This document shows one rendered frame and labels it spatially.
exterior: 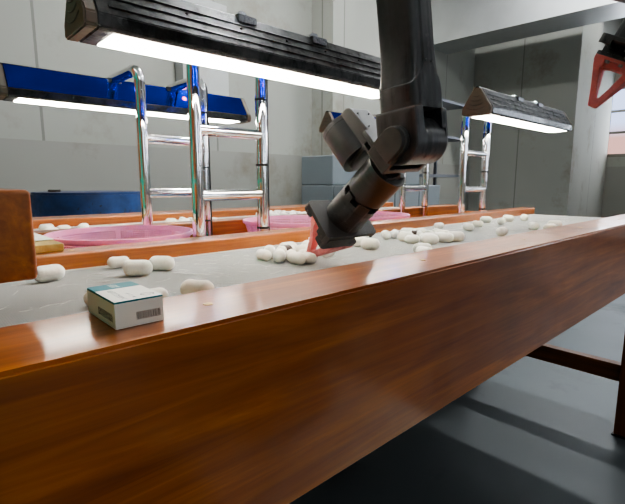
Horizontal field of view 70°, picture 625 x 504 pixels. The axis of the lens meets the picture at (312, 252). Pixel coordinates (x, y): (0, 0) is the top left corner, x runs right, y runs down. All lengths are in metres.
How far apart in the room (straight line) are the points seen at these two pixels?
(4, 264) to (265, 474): 0.26
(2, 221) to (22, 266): 0.04
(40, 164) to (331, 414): 2.76
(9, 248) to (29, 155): 2.65
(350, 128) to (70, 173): 2.61
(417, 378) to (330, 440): 0.14
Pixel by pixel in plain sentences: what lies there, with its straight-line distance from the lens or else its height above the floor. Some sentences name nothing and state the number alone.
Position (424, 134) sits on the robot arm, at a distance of 0.54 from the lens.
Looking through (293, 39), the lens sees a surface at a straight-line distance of 0.81.
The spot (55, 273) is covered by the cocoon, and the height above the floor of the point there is 0.75.
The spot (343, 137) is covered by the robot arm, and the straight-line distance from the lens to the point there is 0.61.
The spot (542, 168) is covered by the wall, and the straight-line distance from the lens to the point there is 6.76.
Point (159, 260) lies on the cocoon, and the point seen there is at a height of 0.76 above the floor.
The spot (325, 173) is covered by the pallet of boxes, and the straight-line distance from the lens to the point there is 3.59.
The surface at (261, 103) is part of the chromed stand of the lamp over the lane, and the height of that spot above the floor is 1.02.
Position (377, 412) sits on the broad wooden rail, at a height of 0.62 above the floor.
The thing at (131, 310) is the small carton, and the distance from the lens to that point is 0.34.
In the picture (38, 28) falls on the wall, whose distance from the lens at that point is 3.20.
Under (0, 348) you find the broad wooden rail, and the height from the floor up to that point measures 0.76.
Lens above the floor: 0.87
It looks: 9 degrees down
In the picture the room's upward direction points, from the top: straight up
